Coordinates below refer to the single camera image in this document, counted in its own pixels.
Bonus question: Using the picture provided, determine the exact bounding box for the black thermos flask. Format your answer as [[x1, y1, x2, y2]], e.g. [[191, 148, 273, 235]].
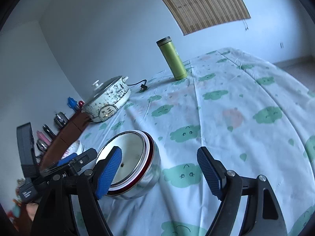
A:
[[43, 124, 56, 140]]

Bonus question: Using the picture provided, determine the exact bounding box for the bamboo window blind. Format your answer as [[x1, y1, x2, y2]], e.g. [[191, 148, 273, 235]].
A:
[[162, 0, 250, 35]]

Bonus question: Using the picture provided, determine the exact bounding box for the steel pot on sideboard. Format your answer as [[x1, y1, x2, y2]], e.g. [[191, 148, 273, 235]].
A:
[[54, 112, 68, 129]]

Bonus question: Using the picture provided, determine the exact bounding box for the green thermos bottle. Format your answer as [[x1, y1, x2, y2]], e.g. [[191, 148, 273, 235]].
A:
[[157, 36, 187, 80]]

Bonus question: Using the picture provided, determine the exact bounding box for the cloud patterned tablecloth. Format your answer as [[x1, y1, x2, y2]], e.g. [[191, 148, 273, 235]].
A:
[[80, 48, 314, 235]]

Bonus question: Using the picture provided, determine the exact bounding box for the white rimmed enamel bowl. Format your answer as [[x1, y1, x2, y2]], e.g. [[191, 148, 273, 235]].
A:
[[95, 131, 145, 185]]

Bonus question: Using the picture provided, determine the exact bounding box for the speckled electric cooking pot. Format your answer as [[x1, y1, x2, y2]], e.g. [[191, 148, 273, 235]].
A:
[[82, 76, 131, 123]]

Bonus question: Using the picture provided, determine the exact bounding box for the left human hand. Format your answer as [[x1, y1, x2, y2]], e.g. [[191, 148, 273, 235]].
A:
[[26, 202, 38, 221]]

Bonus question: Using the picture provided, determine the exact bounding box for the blue thermos jug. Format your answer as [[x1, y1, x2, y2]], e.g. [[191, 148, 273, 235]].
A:
[[67, 97, 80, 112]]

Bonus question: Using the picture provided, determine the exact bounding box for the stainless steel bowl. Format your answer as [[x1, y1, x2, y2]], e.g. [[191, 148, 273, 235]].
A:
[[105, 130, 162, 200]]

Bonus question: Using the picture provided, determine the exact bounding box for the brown wooden sideboard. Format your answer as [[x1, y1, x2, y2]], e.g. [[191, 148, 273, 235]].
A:
[[39, 111, 91, 172]]

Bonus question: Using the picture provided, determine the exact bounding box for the pink thermos bottle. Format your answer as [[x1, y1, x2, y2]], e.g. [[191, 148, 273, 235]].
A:
[[36, 131, 51, 146]]

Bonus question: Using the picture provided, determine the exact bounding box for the pink flower white bowl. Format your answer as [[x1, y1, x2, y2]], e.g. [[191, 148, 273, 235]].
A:
[[60, 140, 84, 162]]

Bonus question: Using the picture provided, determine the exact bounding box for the steel electric kettle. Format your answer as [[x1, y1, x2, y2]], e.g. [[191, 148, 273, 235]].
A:
[[36, 139, 49, 153]]

